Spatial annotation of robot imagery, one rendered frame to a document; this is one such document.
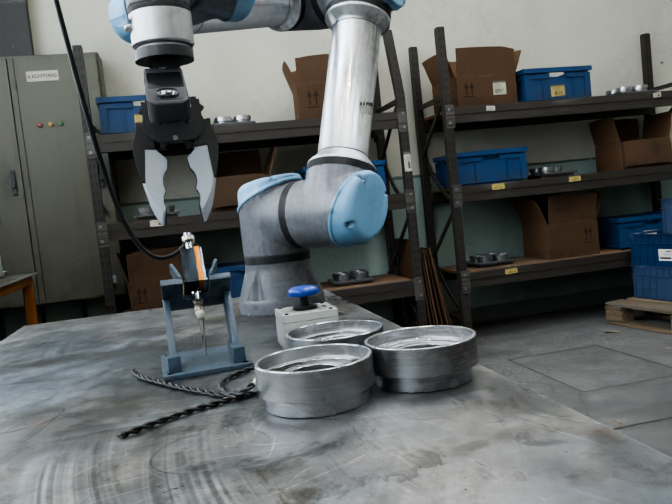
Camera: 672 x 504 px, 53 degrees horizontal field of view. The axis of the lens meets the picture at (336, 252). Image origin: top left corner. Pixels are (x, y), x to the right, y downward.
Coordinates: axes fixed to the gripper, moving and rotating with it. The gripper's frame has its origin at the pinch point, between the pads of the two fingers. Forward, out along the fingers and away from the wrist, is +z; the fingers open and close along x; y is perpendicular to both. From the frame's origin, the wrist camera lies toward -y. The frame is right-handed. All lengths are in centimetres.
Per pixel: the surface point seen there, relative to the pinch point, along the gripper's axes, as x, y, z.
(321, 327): -13.3, -10.0, 14.6
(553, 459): -18, -48, 18
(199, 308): -0.3, -3.8, 11.4
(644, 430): -167, 131, 97
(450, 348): -19.8, -30.4, 14.5
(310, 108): -99, 324, -61
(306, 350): -8.9, -21.5, 14.6
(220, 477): 1.6, -39.4, 18.4
